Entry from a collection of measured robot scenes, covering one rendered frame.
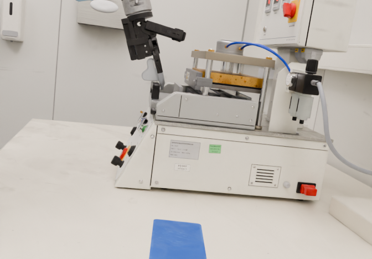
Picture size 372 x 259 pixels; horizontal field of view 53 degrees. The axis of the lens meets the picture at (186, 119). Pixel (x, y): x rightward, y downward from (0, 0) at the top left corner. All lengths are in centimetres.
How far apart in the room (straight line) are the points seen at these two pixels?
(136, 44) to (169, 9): 153
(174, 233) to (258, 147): 33
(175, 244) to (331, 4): 66
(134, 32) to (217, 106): 31
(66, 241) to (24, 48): 195
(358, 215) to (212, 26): 189
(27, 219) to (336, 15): 83
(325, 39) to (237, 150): 35
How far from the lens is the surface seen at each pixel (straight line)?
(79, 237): 73
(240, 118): 94
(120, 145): 117
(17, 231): 75
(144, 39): 102
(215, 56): 94
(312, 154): 102
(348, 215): 97
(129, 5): 103
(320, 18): 100
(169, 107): 91
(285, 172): 101
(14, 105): 260
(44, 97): 256
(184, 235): 76
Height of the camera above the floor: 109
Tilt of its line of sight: 10 degrees down
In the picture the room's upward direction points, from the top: 8 degrees clockwise
